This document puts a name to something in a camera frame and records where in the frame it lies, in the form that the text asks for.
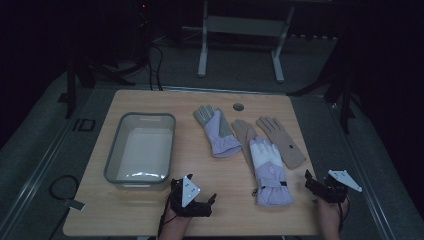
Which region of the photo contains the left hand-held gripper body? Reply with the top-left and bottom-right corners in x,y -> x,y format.
169,175 -> 214,218

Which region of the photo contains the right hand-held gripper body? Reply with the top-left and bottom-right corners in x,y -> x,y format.
314,169 -> 363,204

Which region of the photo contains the person's right hand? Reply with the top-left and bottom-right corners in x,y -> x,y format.
316,196 -> 345,228

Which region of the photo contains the person's left hand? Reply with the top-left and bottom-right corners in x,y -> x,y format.
162,202 -> 193,232

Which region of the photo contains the white and purple ski glove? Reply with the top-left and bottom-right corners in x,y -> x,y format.
248,135 -> 295,208

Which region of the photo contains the beige glove with dark button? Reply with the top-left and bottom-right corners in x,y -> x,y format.
255,115 -> 307,170

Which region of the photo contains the purple glove with grey palm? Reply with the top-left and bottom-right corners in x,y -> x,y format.
192,104 -> 243,159

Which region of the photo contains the grey plastic bin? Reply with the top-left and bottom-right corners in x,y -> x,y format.
103,112 -> 177,191

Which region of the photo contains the black tripod stand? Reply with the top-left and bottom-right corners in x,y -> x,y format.
287,29 -> 363,135

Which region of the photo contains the grey flat tag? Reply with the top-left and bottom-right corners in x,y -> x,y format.
61,198 -> 87,212

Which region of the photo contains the black stand with red light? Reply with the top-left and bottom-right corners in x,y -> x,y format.
57,1 -> 151,120

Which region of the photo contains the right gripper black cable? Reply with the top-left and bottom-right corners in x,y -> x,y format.
337,195 -> 351,233

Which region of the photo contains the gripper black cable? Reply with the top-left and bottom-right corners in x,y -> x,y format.
337,195 -> 351,233
157,186 -> 179,238

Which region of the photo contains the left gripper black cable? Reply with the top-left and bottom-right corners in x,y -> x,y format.
157,186 -> 179,238

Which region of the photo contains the black hanging cable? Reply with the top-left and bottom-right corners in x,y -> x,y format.
147,42 -> 165,92

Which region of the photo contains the black cable loop on floor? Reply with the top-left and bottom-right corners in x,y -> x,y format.
48,174 -> 81,202

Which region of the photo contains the white metal desk frame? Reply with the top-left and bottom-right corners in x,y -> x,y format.
197,0 -> 297,84

